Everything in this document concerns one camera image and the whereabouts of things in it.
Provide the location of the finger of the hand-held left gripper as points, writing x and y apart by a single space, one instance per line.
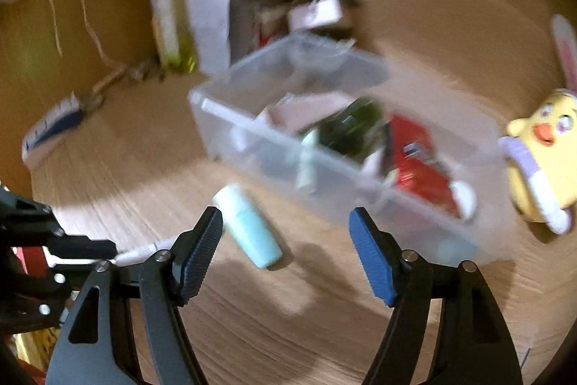
81 249
36 295

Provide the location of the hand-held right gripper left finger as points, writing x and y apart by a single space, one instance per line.
198 258

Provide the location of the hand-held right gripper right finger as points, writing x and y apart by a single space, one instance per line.
372 258

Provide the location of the white slim tube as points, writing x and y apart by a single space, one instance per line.
139 252

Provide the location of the light blue tube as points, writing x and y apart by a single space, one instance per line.
250 227

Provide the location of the clear plastic bin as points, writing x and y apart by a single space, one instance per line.
252 141

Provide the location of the red box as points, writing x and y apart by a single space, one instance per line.
419 168

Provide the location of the white capped bottle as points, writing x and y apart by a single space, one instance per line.
464 200

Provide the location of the blue and white box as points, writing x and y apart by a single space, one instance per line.
52 130

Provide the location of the dark green bottle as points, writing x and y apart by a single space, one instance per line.
351 128

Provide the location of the pink pouch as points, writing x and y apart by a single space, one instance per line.
302 110

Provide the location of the bunch of keys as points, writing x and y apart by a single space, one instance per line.
144 69

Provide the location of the yellow chick plush toy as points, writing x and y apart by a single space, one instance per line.
545 150

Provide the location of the white cardboard box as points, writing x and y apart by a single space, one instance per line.
209 28

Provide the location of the yellow-green spray bottle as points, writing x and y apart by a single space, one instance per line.
169 24

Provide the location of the brown cardboard box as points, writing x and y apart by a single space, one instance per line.
270 19

